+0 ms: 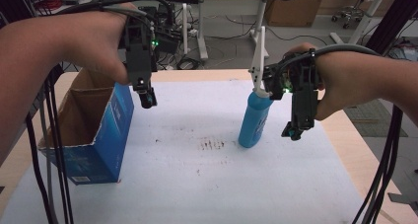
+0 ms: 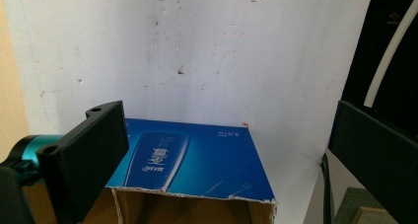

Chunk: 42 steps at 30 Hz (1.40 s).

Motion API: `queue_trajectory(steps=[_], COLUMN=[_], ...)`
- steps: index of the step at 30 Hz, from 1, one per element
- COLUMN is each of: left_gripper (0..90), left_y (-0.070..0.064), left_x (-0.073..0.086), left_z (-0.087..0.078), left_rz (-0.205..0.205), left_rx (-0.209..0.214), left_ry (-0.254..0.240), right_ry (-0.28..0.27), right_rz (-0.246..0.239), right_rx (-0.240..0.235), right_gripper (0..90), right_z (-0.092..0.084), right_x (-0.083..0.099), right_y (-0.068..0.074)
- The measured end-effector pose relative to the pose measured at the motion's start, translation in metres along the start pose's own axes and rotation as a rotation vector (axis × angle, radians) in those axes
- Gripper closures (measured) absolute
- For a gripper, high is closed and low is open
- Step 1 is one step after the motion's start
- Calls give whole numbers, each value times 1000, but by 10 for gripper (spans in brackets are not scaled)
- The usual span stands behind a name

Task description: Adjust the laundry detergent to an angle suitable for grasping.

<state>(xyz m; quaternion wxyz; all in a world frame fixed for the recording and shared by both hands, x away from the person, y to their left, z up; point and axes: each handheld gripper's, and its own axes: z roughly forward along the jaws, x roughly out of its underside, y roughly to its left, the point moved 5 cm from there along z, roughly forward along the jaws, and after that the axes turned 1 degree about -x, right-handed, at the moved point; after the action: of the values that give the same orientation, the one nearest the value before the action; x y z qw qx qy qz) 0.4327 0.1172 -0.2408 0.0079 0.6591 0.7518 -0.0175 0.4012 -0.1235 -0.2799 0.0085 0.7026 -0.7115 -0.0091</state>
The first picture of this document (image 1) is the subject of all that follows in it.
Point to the person's right hand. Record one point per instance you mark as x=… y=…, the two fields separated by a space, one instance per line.
x=332 y=82

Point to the blue plastic bottle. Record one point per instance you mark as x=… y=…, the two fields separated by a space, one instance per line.
x=254 y=122

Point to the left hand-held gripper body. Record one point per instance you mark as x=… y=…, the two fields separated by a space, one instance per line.
x=139 y=53

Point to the blue cardboard box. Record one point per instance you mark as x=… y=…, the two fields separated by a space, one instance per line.
x=105 y=132

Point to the black metal post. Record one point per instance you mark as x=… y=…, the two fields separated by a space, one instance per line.
x=394 y=16

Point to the white stand leg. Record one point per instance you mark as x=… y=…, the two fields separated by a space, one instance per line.
x=364 y=20

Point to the office chair base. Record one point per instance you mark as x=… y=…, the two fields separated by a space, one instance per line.
x=348 y=12

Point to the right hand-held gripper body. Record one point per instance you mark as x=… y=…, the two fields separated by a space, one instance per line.
x=300 y=86

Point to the white foam mat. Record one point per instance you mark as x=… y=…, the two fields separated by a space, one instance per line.
x=197 y=184

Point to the brown cardboard box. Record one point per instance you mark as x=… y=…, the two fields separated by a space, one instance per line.
x=295 y=7

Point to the person's left hand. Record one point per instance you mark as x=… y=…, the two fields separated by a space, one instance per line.
x=92 y=39

